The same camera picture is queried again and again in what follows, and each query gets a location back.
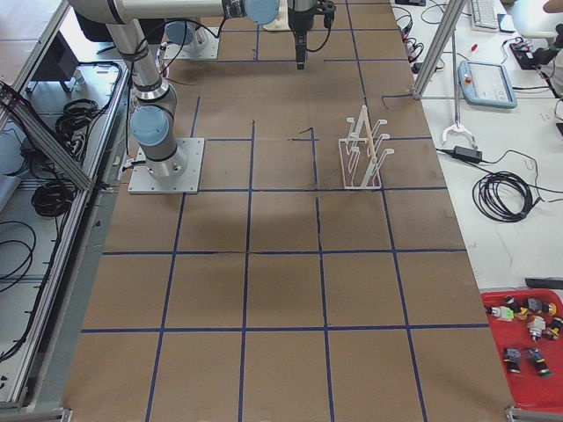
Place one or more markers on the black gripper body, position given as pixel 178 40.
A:
pixel 299 18

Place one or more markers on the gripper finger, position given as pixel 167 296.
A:
pixel 300 56

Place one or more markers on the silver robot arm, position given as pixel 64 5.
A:
pixel 151 124
pixel 191 36

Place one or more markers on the white grabber tool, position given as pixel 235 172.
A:
pixel 457 127

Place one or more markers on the white keyboard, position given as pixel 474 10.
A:
pixel 483 16

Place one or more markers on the teach pendant tablet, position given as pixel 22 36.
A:
pixel 486 84

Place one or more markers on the black power adapter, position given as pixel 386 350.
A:
pixel 464 154

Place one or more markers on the red parts tray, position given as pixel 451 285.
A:
pixel 527 329

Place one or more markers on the wrist black camera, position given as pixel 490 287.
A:
pixel 328 9

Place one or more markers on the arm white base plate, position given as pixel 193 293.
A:
pixel 209 53
pixel 179 174

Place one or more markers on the white wire cup rack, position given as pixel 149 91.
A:
pixel 361 153

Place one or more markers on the aluminium frame post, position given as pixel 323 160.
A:
pixel 443 32

